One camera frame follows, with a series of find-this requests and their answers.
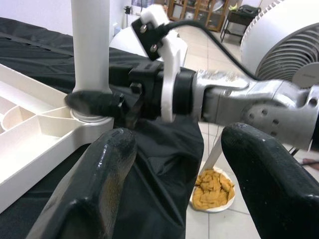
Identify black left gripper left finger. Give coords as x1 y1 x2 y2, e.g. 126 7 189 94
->
26 128 137 239

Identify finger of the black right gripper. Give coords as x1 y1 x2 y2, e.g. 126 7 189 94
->
64 90 125 117

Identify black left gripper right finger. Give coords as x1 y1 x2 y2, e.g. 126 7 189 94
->
221 122 319 239

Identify white plastic table leg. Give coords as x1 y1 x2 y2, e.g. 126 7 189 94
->
70 0 112 123

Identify white plastic table top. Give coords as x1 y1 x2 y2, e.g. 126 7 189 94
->
0 63 115 214

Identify bare person foot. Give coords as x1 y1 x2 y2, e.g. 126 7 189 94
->
301 157 319 172

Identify white round plate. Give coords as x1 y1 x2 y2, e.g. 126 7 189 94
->
189 166 236 214

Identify black table cloth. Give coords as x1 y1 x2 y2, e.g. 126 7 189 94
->
0 17 205 239

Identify grey metal tube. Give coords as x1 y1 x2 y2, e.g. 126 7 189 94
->
203 135 222 170

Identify white purple insect lamp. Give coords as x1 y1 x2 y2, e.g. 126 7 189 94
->
131 0 165 7

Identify brown wooden glass cabinet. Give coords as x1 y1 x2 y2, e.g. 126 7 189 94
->
168 0 230 32

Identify black metal side table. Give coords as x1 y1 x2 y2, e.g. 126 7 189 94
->
220 9 257 44

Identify black bag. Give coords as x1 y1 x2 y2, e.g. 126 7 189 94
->
238 4 262 14

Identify white round floor fan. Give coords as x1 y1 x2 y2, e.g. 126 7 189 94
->
239 0 319 89

